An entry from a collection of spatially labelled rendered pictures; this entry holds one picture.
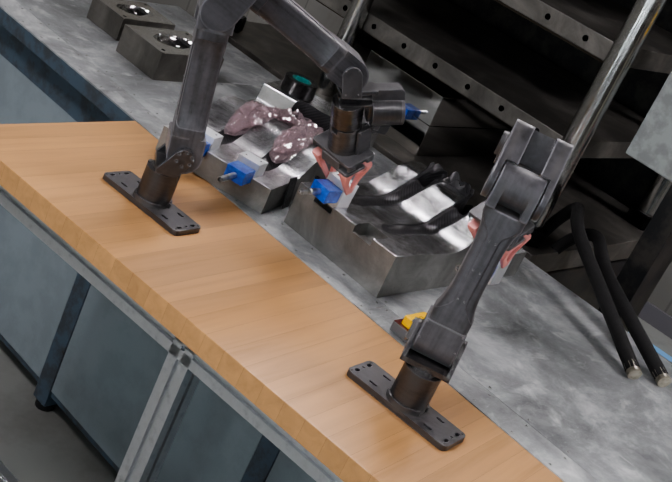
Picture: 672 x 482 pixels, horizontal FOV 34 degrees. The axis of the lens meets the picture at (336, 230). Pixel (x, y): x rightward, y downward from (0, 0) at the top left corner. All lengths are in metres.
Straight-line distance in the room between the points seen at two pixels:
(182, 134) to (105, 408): 0.86
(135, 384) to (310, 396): 0.89
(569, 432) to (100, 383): 1.12
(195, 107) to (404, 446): 0.68
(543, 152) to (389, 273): 0.46
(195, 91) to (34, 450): 1.08
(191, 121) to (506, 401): 0.71
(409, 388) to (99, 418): 1.07
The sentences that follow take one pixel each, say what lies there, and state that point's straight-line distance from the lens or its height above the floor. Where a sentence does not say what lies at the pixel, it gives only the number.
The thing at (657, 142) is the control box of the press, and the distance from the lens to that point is 2.67.
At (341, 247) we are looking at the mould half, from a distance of 2.04.
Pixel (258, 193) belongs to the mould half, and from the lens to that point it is 2.12.
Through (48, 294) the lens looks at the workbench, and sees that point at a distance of 2.68.
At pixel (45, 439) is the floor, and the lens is 2.68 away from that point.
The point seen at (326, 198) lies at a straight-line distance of 2.02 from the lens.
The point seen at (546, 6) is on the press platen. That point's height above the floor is 1.28.
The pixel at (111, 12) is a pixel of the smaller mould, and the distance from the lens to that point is 2.79.
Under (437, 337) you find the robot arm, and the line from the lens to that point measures 1.66.
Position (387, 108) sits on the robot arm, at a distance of 1.93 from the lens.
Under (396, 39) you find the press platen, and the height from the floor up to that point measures 1.02.
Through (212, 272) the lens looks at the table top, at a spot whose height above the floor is 0.80.
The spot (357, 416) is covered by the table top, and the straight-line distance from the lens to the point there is 1.64.
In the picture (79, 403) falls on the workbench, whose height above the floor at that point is 0.11.
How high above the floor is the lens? 1.62
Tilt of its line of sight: 22 degrees down
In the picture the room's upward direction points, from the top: 25 degrees clockwise
